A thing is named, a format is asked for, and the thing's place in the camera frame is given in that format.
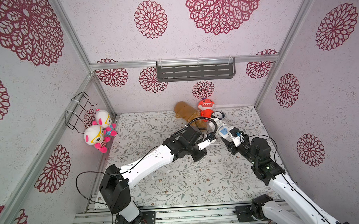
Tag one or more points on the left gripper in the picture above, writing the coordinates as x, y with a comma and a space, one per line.
202, 153

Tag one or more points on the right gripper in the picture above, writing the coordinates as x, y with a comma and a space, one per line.
228, 143

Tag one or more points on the white power strip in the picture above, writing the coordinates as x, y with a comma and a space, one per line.
223, 130

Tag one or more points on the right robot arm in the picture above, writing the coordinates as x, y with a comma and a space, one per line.
258, 152

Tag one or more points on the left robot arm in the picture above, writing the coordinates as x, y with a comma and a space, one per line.
117, 182

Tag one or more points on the brown plush toy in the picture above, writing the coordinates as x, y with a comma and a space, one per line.
188, 113

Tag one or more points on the teal alarm clock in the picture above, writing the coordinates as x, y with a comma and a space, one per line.
218, 115

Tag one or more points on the red shark plush toy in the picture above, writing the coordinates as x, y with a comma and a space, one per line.
206, 107

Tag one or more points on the upper pink white plush doll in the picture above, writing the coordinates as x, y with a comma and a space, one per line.
103, 119

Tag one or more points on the pink white plush doll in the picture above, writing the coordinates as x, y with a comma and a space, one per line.
94, 136
103, 119

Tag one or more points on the lower pink white plush doll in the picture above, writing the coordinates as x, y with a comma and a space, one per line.
94, 136

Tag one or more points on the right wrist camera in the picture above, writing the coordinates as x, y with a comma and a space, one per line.
237, 136

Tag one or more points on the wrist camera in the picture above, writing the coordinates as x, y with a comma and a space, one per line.
237, 136
205, 142

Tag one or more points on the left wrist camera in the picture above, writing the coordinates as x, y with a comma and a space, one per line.
205, 142

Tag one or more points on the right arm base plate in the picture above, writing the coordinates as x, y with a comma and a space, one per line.
247, 213

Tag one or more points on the grey wall shelf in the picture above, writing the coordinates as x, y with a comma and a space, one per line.
197, 72

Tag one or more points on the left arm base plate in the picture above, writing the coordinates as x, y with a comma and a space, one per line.
148, 217

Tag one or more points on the black wire basket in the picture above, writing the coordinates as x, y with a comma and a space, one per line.
74, 119

